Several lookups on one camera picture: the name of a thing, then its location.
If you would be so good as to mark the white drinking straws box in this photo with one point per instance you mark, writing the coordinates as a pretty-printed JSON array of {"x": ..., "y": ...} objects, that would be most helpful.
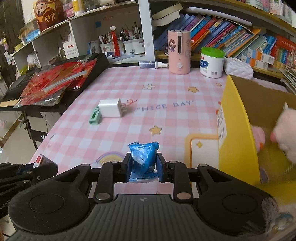
[{"x": 70, "y": 48}]

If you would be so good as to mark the orange white medicine boxes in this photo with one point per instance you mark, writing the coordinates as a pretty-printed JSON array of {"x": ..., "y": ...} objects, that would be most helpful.
[{"x": 257, "y": 59}]

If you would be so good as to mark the pink cylindrical humidifier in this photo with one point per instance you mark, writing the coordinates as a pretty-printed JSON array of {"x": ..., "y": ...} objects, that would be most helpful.
[{"x": 179, "y": 51}]

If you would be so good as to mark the blue spray bottle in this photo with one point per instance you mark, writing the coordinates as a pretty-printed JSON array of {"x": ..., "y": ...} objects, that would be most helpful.
[{"x": 152, "y": 65}]

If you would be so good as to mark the red shiny packaging bag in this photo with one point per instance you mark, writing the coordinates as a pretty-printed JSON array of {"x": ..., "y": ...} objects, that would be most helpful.
[{"x": 46, "y": 87}]

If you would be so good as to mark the white quilted pouch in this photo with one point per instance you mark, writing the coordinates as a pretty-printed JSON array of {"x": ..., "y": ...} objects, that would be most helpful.
[{"x": 236, "y": 67}]

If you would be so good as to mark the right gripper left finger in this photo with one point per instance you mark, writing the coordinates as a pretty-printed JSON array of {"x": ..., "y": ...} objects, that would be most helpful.
[{"x": 109, "y": 174}]

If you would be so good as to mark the white shelf unit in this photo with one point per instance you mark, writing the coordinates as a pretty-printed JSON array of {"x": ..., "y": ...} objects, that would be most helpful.
[{"x": 87, "y": 27}]

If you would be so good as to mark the yellow cardboard box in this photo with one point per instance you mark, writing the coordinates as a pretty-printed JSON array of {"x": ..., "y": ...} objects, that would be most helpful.
[{"x": 247, "y": 103}]

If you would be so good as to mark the red fortune god box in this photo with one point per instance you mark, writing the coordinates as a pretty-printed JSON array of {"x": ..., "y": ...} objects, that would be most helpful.
[{"x": 48, "y": 13}]

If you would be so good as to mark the red figurine doll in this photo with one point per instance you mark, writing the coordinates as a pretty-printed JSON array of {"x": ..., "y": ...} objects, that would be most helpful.
[{"x": 115, "y": 41}]

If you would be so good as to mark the white jar green lid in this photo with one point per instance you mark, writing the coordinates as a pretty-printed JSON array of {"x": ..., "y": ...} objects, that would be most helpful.
[{"x": 211, "y": 62}]

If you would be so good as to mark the white pen holder cups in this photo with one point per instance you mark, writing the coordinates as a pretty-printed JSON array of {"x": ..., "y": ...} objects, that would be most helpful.
[{"x": 135, "y": 46}]

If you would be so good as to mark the blue packet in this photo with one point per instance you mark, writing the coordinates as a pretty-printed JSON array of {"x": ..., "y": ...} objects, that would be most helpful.
[{"x": 144, "y": 161}]

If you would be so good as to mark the pink checkered tablecloth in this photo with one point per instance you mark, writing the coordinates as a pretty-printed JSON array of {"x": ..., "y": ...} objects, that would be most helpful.
[{"x": 177, "y": 111}]

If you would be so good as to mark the pink plush toy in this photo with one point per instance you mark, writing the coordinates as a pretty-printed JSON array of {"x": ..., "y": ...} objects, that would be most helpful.
[{"x": 282, "y": 134}]

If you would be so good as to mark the small white red box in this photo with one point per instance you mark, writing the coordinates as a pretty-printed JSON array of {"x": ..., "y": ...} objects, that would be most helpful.
[{"x": 42, "y": 160}]

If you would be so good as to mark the row of colourful books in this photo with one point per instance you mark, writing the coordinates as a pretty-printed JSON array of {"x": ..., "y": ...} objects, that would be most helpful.
[{"x": 209, "y": 32}]

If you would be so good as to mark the mint green correction tape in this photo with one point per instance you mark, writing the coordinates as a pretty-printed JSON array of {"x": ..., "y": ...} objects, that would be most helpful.
[{"x": 95, "y": 116}]

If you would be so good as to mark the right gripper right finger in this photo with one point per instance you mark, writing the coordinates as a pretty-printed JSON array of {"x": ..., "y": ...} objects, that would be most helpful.
[{"x": 178, "y": 174}]

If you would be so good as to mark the white charger cube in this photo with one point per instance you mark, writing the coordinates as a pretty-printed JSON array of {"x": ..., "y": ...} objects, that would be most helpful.
[{"x": 110, "y": 108}]

